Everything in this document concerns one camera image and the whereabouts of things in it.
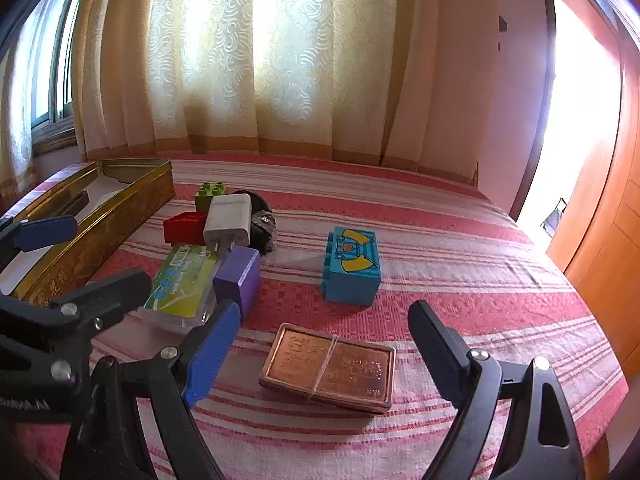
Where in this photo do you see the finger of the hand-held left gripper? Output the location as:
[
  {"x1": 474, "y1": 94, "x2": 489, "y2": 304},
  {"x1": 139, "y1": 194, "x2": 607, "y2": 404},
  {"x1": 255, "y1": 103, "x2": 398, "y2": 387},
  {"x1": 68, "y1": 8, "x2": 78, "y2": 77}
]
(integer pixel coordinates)
[
  {"x1": 0, "y1": 267, "x2": 152, "y2": 393},
  {"x1": 0, "y1": 216, "x2": 78, "y2": 272}
]

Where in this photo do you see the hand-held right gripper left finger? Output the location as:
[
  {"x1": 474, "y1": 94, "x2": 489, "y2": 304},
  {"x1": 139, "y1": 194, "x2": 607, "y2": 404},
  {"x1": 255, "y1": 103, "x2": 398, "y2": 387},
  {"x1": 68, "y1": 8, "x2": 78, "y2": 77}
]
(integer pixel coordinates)
[{"x1": 60, "y1": 299, "x2": 242, "y2": 480}]

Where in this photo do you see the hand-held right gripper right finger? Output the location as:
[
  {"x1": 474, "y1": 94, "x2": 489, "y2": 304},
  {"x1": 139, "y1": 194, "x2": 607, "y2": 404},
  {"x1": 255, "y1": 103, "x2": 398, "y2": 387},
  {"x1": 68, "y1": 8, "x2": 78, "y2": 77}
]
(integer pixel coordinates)
[{"x1": 407, "y1": 300, "x2": 586, "y2": 480}]

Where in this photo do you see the clear case green label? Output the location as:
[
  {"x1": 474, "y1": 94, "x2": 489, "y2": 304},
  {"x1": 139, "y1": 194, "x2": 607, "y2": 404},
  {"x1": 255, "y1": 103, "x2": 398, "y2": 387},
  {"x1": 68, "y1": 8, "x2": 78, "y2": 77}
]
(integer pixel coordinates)
[{"x1": 135, "y1": 244, "x2": 226, "y2": 336}]

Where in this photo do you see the gold tin box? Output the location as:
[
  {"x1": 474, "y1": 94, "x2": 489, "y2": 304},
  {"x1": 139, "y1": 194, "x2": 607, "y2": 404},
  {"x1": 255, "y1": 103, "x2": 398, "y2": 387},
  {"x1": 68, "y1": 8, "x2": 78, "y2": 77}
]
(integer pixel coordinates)
[{"x1": 0, "y1": 158, "x2": 176, "y2": 308}]

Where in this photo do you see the copper plate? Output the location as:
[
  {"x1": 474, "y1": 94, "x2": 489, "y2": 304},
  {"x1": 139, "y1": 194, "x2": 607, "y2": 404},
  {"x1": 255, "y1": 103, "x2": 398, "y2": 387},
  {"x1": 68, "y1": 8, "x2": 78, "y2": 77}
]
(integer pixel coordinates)
[{"x1": 259, "y1": 323, "x2": 397, "y2": 415}]

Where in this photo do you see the red building block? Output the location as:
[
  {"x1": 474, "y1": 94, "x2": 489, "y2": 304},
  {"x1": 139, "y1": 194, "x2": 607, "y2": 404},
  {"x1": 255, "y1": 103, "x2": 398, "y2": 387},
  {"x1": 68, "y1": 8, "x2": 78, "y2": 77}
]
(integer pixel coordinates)
[{"x1": 163, "y1": 211, "x2": 208, "y2": 246}]

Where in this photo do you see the blue building block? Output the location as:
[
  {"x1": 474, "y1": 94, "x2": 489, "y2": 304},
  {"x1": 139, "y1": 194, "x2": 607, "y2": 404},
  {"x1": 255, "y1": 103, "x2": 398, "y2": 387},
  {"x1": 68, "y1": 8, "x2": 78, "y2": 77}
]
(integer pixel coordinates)
[{"x1": 320, "y1": 226, "x2": 382, "y2": 307}]

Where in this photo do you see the white charger adapter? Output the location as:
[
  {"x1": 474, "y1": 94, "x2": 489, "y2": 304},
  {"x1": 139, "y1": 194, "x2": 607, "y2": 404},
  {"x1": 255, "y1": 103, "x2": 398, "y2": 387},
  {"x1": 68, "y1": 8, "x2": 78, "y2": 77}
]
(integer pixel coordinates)
[{"x1": 202, "y1": 194, "x2": 253, "y2": 261}]

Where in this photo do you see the white paper sheet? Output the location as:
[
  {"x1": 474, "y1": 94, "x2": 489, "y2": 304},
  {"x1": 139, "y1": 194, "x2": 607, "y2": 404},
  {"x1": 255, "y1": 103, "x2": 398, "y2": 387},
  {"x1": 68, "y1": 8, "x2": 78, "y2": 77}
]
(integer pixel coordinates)
[{"x1": 85, "y1": 174, "x2": 143, "y2": 211}]

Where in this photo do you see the purple block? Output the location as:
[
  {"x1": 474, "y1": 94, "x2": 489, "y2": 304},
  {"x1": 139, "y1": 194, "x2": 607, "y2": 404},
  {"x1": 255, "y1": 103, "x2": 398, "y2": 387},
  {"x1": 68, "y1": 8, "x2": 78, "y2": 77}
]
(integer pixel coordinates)
[{"x1": 212, "y1": 246, "x2": 262, "y2": 323}]

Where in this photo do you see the red striped bed sheet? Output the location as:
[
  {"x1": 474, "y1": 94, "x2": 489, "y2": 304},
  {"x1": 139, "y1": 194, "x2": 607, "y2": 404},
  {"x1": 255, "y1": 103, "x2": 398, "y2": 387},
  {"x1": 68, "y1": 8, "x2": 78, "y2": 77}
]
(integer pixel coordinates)
[{"x1": 0, "y1": 152, "x2": 631, "y2": 480}]

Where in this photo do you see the white lace curtain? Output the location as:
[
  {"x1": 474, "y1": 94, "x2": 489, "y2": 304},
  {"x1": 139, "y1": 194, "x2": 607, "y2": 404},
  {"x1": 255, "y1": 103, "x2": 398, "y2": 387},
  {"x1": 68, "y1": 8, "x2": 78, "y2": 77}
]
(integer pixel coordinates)
[{"x1": 0, "y1": 0, "x2": 86, "y2": 211}]

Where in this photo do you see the rubber band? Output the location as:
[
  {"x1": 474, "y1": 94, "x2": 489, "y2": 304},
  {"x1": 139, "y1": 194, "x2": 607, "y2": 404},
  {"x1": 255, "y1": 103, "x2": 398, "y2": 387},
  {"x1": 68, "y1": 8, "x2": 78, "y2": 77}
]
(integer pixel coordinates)
[{"x1": 310, "y1": 334, "x2": 342, "y2": 403}]

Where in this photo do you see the black hair clip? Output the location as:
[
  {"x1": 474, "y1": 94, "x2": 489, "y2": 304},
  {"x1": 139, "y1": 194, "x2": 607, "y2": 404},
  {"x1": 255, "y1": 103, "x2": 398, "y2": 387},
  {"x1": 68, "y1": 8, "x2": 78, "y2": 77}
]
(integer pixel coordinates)
[{"x1": 232, "y1": 190, "x2": 278, "y2": 253}]

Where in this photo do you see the green building block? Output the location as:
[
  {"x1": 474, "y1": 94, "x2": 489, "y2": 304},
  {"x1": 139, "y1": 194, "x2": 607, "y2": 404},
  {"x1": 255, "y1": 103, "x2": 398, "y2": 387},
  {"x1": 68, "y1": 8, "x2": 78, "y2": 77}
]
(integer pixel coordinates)
[{"x1": 195, "y1": 181, "x2": 230, "y2": 213}]

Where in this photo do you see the dark rack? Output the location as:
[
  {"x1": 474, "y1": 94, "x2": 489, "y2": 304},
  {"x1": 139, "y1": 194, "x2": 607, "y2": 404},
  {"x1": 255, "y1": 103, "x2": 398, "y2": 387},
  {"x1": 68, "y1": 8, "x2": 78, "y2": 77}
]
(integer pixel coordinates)
[{"x1": 541, "y1": 197, "x2": 569, "y2": 238}]

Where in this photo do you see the orange wooden door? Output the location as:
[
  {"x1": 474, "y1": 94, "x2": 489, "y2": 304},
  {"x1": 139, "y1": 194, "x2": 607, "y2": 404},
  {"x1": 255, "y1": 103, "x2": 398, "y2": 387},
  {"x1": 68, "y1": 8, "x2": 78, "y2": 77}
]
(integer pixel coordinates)
[{"x1": 545, "y1": 10, "x2": 640, "y2": 386}]

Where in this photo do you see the yellow patterned curtain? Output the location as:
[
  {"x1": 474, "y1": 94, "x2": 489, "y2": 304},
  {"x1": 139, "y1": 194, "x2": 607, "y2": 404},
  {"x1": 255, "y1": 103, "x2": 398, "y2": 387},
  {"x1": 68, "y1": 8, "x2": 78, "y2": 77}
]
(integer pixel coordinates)
[{"x1": 70, "y1": 0, "x2": 501, "y2": 181}]

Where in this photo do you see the window frame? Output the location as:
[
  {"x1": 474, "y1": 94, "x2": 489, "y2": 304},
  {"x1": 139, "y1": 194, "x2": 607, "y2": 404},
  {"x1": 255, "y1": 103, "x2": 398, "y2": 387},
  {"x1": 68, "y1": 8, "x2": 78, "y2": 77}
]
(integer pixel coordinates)
[{"x1": 30, "y1": 0, "x2": 96, "y2": 161}]

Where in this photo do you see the dark brown door frame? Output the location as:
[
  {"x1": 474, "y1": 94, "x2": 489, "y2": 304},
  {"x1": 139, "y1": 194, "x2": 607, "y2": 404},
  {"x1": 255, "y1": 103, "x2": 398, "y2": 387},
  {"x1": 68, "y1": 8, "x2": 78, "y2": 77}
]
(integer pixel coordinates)
[{"x1": 510, "y1": 0, "x2": 558, "y2": 221}]

